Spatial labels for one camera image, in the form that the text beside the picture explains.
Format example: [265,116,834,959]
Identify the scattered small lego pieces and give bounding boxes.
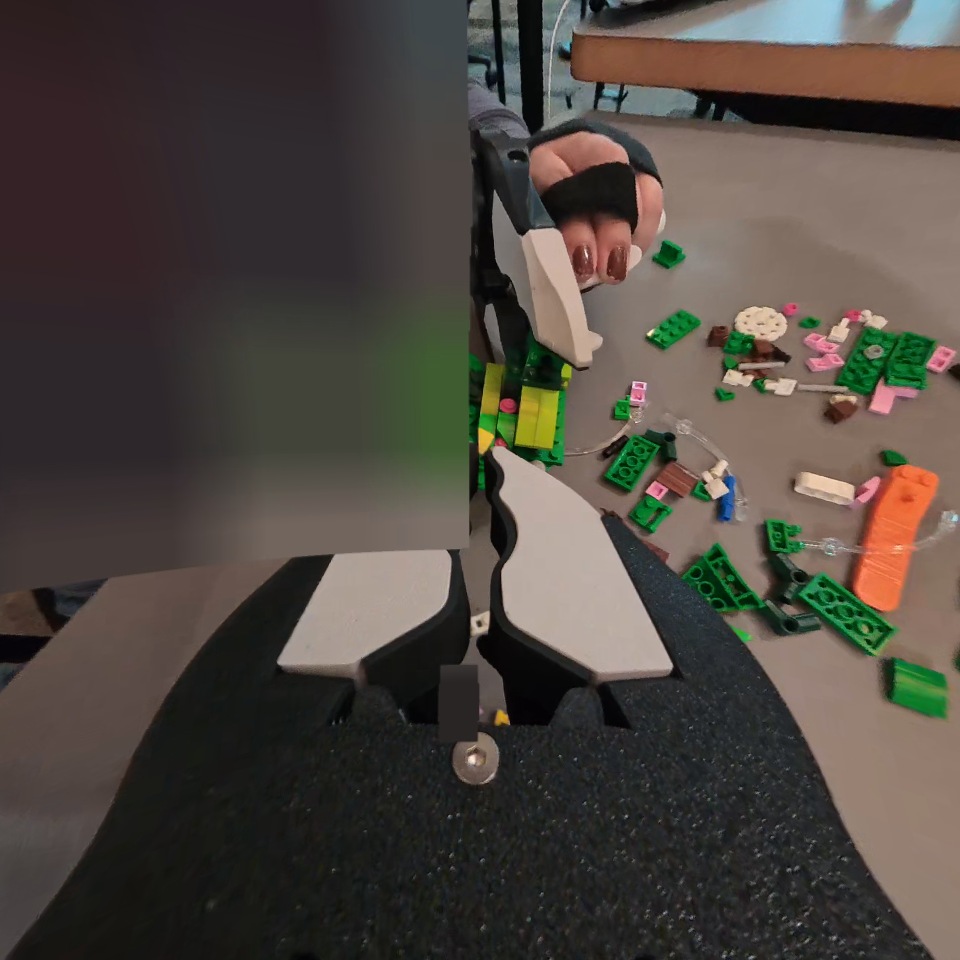
[603,240,960,661]

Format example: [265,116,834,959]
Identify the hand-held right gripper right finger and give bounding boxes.
[483,447,676,687]

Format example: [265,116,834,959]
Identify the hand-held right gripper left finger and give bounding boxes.
[277,549,471,687]

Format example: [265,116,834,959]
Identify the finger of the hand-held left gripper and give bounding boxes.
[478,198,535,351]
[517,223,603,370]

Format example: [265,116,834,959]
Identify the green lego plate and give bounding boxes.
[603,433,661,492]
[646,309,703,351]
[797,572,899,659]

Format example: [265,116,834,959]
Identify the clear curved lego rod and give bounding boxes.
[562,420,648,459]
[801,510,960,558]
[662,414,732,470]

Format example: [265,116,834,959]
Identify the green lego slope brick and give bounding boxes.
[882,656,951,721]

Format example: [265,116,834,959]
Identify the person's left hand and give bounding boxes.
[527,118,669,290]

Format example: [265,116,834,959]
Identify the white lego arch brick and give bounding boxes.
[792,470,858,504]

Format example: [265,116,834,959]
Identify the orange brick separator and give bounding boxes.
[849,463,941,614]

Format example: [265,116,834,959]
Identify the wood-edged table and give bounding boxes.
[570,0,960,111]

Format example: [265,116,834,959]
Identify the white round lego plate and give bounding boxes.
[732,305,790,337]

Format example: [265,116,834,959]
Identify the black table leg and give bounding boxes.
[516,0,544,135]

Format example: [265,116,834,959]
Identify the green lego build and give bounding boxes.
[468,330,575,470]

